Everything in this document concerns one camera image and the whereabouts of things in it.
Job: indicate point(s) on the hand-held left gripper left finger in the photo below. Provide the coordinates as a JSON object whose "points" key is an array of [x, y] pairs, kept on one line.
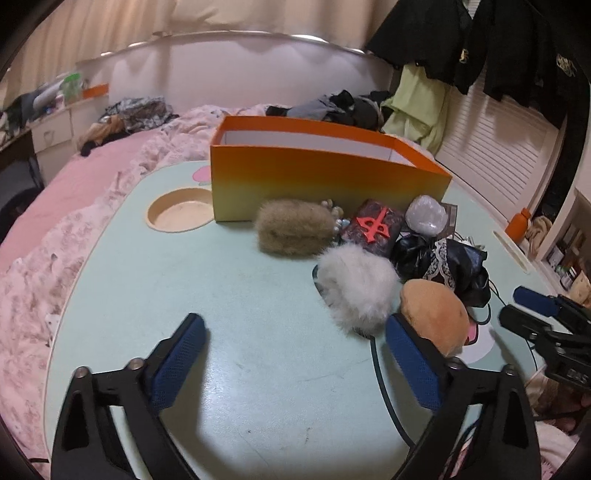
{"points": [[180, 364]]}

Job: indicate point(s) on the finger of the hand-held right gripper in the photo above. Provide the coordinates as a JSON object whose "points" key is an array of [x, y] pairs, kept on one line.
{"points": [[521, 321], [535, 300]]}

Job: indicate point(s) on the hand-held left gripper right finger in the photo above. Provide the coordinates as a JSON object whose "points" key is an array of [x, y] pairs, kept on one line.
{"points": [[413, 364]]}

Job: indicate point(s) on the tan plush toy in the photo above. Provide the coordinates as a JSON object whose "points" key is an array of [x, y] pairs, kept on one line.
{"points": [[436, 314]]}

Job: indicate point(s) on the black lace cloth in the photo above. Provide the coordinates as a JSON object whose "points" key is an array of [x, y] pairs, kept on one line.
{"points": [[461, 263]]}

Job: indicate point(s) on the white fluffy pompom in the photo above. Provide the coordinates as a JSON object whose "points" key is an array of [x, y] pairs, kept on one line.
{"points": [[358, 286]]}

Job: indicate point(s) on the clear plastic bag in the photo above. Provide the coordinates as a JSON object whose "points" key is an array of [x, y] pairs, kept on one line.
{"points": [[427, 214]]}

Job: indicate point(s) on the dark case with red emblem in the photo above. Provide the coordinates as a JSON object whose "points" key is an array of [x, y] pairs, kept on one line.
{"points": [[374, 226]]}

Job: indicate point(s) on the brown fluffy pouch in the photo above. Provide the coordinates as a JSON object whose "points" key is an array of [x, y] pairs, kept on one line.
{"points": [[293, 228]]}

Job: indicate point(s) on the orange cardboard box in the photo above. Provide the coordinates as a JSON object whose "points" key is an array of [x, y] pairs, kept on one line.
{"points": [[314, 180]]}

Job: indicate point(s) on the beige crumpled cloth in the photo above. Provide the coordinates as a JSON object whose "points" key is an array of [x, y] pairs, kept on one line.
{"points": [[538, 235]]}

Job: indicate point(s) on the orange bottle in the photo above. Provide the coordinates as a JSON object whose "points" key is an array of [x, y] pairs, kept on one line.
{"points": [[517, 226]]}

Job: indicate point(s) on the round beige dish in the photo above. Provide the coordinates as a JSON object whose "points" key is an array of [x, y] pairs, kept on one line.
{"points": [[180, 214]]}

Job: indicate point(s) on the pink floral blanket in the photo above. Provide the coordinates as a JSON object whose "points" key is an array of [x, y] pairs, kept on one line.
{"points": [[41, 295]]}

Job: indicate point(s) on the white louvered door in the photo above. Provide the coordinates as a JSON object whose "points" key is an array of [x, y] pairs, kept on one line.
{"points": [[498, 147]]}

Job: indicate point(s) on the pink bed sheet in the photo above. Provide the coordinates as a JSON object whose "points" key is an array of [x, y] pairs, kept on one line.
{"points": [[69, 180]]}

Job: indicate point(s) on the green cloth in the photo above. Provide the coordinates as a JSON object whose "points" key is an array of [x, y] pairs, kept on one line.
{"points": [[415, 106]]}

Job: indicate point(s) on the pile of patterned clothes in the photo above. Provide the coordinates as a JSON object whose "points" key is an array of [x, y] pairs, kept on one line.
{"points": [[134, 113]]}

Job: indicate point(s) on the black hanging jackets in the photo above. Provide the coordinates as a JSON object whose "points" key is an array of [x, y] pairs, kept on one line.
{"points": [[498, 37]]}

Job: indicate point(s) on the pile of dark clothes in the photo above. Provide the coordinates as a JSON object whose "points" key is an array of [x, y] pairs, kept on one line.
{"points": [[332, 108]]}

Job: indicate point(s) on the white bedside cabinet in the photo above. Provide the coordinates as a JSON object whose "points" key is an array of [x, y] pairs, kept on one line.
{"points": [[51, 127]]}

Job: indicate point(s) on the padded bed headboard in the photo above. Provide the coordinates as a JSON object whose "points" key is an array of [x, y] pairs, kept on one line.
{"points": [[231, 69]]}

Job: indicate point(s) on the cluttered wall shelf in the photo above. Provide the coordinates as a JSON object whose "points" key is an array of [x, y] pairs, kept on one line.
{"points": [[570, 249]]}

